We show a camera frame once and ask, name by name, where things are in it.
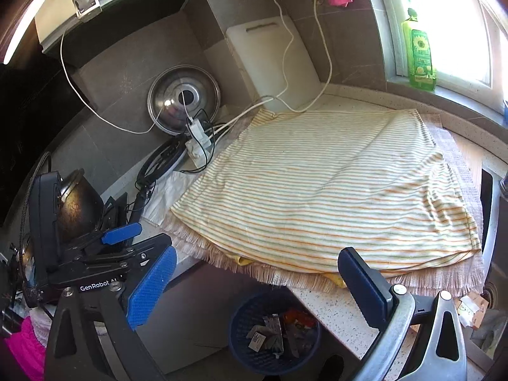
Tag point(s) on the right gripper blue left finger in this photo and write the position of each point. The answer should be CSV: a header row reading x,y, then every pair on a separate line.
x,y
143,299

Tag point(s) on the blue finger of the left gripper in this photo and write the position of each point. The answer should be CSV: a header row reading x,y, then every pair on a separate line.
x,y
121,234

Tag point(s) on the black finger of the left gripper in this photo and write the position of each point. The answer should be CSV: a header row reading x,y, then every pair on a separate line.
x,y
149,250

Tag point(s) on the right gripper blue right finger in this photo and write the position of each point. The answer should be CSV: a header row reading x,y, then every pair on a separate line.
x,y
368,287

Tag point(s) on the red snack bag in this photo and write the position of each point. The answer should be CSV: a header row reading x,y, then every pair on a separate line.
x,y
299,318

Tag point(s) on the green white milk carton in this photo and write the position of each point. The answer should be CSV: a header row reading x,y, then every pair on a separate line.
x,y
267,337

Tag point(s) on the pink sleeved forearm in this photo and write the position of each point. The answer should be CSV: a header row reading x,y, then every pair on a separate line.
x,y
29,344

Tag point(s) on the blue trash basket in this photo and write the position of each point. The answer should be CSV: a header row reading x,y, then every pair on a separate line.
x,y
299,344

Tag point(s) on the black wok pan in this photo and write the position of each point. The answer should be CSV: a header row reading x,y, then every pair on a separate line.
x,y
81,207

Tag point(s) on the white power strip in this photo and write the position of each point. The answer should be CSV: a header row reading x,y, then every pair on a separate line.
x,y
199,146

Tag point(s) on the striped yellow green cloth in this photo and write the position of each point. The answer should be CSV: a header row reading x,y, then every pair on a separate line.
x,y
325,190

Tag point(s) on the steel pot lid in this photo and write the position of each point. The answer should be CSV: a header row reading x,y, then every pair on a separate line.
x,y
182,92

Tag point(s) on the green dish soap bottle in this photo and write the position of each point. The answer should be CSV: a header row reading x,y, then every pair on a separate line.
x,y
420,68

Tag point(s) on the white cutting board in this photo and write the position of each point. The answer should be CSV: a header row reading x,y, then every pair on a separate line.
x,y
275,62

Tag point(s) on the white wall charger adapter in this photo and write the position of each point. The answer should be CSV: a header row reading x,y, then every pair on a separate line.
x,y
87,9

